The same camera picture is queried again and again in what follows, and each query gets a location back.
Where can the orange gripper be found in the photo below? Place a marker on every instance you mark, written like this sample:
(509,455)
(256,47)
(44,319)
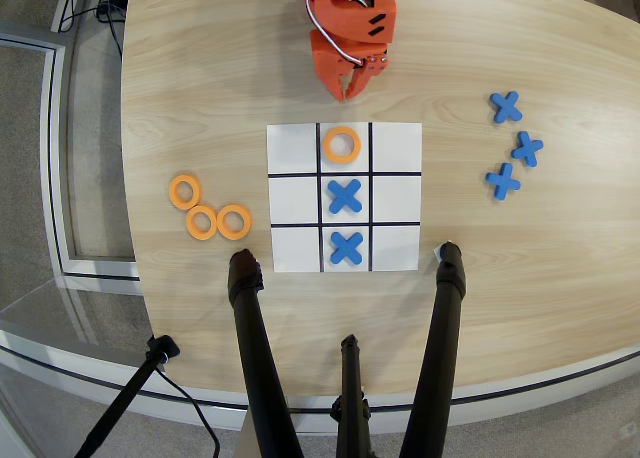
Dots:
(330,61)

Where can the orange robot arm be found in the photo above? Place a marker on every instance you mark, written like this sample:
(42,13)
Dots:
(350,13)

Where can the blue foam cross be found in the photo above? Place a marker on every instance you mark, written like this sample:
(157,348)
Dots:
(345,196)
(346,248)
(527,148)
(506,107)
(503,181)

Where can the white tic-tac-toe board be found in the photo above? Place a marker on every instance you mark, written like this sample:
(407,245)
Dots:
(395,198)

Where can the small white tag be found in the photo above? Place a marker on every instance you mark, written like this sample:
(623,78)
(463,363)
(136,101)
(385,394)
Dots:
(436,252)

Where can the thin black tripod leg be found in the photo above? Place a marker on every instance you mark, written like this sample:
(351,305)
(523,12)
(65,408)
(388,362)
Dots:
(351,378)

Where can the black clamp stand pole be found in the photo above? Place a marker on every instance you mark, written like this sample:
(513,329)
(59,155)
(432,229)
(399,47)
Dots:
(125,398)

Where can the grey metal floor frame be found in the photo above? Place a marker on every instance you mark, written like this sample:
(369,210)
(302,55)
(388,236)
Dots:
(55,178)

